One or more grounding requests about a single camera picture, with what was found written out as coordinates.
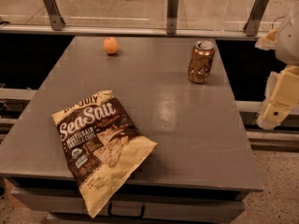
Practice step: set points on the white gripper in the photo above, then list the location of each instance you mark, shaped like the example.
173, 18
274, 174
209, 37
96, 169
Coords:
288, 41

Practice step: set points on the right metal rail bracket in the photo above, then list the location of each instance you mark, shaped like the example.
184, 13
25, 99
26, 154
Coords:
252, 26

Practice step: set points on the orange soda can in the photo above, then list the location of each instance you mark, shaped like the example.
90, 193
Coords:
201, 61

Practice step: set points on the grey table drawer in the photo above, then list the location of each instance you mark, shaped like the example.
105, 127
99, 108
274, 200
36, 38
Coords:
67, 207

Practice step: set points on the metal rail bracket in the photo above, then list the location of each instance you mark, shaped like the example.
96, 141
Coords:
252, 26
56, 20
172, 17

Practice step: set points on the orange fruit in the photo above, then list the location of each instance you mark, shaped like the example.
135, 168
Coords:
111, 45

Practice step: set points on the left metal rail bracket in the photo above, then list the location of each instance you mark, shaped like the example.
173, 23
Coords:
56, 20

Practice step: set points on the black drawer handle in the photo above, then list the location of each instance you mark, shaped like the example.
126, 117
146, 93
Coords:
126, 209

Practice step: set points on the brown sea salt chip bag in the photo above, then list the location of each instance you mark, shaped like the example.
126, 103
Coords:
102, 147

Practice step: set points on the middle metal rail bracket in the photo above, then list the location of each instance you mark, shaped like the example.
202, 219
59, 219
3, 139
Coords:
172, 17

